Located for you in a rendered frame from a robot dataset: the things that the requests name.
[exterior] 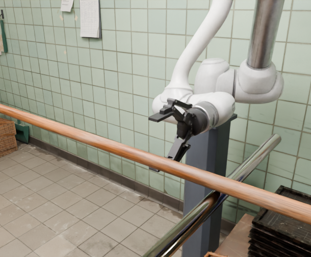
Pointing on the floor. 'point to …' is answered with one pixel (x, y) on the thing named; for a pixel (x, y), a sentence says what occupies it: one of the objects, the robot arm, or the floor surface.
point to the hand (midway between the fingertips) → (155, 144)
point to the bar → (209, 204)
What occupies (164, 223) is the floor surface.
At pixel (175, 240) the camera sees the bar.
